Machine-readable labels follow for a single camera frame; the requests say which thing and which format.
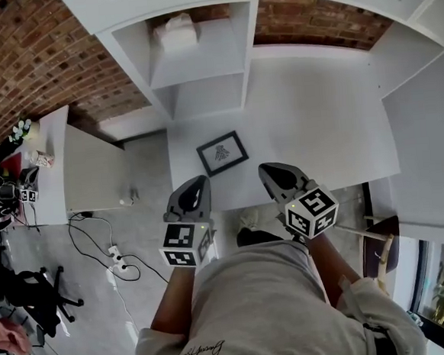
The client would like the person's right forearm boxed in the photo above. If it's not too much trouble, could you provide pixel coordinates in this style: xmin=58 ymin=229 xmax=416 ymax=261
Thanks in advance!
xmin=305 ymin=232 xmax=365 ymax=313

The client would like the white power strip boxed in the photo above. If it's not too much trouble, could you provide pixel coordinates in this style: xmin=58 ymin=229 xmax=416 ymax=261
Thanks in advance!
xmin=108 ymin=244 xmax=131 ymax=275

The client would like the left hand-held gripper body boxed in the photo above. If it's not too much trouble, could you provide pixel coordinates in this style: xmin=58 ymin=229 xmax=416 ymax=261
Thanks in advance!
xmin=153 ymin=174 xmax=220 ymax=271

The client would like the person's black trouser leg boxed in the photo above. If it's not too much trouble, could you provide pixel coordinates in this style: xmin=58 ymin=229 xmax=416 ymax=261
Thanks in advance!
xmin=235 ymin=223 xmax=286 ymax=249

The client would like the red cloth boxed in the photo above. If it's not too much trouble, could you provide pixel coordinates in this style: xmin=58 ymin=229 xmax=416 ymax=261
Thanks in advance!
xmin=0 ymin=151 xmax=24 ymax=180

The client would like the white side table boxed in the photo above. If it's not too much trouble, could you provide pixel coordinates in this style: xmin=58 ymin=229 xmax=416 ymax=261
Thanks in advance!
xmin=0 ymin=105 xmax=79 ymax=231

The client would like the person's white shoe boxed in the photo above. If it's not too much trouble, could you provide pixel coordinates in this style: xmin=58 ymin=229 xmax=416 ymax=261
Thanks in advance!
xmin=236 ymin=207 xmax=262 ymax=233

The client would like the person's left forearm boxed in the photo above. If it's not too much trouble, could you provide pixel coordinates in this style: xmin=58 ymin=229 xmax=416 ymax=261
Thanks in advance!
xmin=146 ymin=265 xmax=204 ymax=338

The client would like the black picture frame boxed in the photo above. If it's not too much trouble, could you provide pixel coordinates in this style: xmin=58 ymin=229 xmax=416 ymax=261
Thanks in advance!
xmin=194 ymin=129 xmax=251 ymax=179

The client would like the person's grey shirt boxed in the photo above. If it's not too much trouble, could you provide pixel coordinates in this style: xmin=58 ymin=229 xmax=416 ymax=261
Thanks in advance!
xmin=122 ymin=228 xmax=430 ymax=355

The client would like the pink cloth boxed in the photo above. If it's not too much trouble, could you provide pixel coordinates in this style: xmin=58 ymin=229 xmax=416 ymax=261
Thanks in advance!
xmin=0 ymin=315 xmax=32 ymax=355

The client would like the white flower bunch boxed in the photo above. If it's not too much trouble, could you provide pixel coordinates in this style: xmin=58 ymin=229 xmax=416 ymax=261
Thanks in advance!
xmin=6 ymin=118 xmax=36 ymax=144

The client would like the small white floor object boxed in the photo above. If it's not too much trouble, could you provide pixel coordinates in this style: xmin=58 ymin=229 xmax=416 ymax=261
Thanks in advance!
xmin=116 ymin=184 xmax=142 ymax=208

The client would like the white shelf unit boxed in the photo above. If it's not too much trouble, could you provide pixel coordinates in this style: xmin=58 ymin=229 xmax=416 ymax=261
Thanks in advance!
xmin=58 ymin=0 xmax=444 ymax=129

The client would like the white cabinet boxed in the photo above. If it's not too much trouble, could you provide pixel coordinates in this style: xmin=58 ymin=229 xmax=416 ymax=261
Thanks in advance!
xmin=58 ymin=118 xmax=132 ymax=215

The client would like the black office chair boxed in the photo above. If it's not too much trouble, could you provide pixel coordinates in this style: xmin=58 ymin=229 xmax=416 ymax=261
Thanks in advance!
xmin=0 ymin=237 xmax=88 ymax=342

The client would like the white tissue pack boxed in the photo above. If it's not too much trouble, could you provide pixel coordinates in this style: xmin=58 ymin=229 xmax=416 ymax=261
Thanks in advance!
xmin=150 ymin=11 xmax=203 ymax=52

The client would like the patterned paper cup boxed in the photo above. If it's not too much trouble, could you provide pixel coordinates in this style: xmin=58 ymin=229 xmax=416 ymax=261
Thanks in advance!
xmin=28 ymin=148 xmax=56 ymax=170

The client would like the wooden chair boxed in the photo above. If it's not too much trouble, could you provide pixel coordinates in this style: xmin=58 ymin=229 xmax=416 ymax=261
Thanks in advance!
xmin=334 ymin=211 xmax=407 ymax=299

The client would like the spare hand-held gripper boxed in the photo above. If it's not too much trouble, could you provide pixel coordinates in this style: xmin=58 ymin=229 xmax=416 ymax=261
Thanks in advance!
xmin=0 ymin=166 xmax=44 ymax=232

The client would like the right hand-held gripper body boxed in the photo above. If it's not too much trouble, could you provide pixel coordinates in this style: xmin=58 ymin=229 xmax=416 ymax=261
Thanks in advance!
xmin=258 ymin=157 xmax=343 ymax=244

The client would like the black cable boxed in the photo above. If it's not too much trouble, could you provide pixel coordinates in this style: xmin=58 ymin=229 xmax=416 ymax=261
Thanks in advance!
xmin=66 ymin=206 xmax=170 ymax=292

